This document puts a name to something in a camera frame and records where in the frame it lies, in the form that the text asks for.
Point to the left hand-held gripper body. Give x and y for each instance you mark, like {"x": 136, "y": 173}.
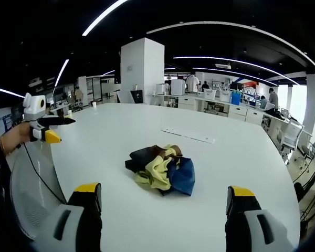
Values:
{"x": 32, "y": 107}

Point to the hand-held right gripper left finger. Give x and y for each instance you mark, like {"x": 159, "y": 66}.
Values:
{"x": 68, "y": 228}

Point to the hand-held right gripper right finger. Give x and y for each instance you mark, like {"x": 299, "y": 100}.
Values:
{"x": 257, "y": 228}

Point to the multicoloured garment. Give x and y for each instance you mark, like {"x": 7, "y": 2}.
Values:
{"x": 157, "y": 168}

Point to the person's left hand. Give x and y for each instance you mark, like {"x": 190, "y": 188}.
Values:
{"x": 17, "y": 137}

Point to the ceiling light strip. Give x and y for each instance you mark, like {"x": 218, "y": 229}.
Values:
{"x": 61, "y": 72}
{"x": 239, "y": 62}
{"x": 102, "y": 17}
{"x": 9, "y": 92}

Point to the white mesh office chair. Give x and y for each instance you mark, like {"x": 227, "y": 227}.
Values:
{"x": 291, "y": 134}
{"x": 29, "y": 194}

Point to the black and white box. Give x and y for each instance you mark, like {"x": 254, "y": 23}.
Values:
{"x": 136, "y": 96}

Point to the grey office chair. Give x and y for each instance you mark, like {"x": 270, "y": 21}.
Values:
{"x": 313, "y": 149}

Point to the white square pillar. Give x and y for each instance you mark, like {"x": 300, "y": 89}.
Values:
{"x": 143, "y": 68}

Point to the white box appliance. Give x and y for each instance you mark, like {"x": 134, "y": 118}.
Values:
{"x": 177, "y": 87}
{"x": 162, "y": 89}

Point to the white flat strip with holes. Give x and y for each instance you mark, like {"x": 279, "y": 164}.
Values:
{"x": 189, "y": 135}

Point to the white cabinet counter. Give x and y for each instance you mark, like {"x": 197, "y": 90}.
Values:
{"x": 239, "y": 111}

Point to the blue container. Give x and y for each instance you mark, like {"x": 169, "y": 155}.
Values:
{"x": 236, "y": 98}

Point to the white plastic bin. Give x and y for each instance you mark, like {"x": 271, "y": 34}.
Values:
{"x": 210, "y": 94}

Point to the ceiling air conditioner unit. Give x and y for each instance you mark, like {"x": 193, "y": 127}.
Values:
{"x": 223, "y": 65}

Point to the black frame desk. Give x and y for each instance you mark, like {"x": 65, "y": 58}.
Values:
{"x": 311, "y": 189}

